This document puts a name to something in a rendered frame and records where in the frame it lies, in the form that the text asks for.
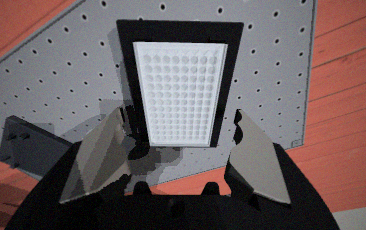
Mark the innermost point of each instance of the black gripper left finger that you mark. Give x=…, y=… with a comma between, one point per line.
x=90, y=173

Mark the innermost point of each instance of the grey perforated base plate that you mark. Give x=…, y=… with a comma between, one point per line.
x=69, y=75

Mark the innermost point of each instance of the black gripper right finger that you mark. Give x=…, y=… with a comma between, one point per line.
x=260, y=173

